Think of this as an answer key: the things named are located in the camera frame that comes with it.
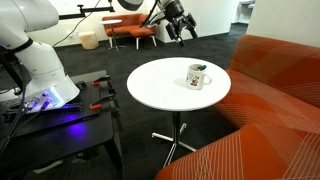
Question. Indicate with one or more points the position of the orange patterned corner sofa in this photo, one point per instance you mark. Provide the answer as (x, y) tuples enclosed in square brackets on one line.
[(266, 116)]

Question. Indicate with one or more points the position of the chrome table pedestal base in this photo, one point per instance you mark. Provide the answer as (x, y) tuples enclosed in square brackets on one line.
[(175, 136)]

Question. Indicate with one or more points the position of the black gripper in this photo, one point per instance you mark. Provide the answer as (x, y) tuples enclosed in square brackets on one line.
[(176, 15)]

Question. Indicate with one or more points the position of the small orange lounge sofa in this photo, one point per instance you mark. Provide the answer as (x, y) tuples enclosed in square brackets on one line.
[(130, 26)]

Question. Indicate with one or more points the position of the small round white table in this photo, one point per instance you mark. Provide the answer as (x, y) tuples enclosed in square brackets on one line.
[(111, 22)]

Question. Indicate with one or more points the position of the beige round stool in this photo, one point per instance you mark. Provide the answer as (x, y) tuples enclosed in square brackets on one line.
[(88, 40)]

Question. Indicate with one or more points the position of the black robot workbench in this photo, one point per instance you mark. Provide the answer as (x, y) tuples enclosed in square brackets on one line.
[(66, 133)]

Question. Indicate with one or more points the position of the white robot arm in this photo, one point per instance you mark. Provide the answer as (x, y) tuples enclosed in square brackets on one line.
[(40, 63)]

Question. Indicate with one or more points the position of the white printed mug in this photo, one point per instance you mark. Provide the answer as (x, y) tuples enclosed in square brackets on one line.
[(195, 80)]

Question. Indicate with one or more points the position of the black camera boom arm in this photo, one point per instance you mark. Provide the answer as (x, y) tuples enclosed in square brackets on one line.
[(86, 13)]

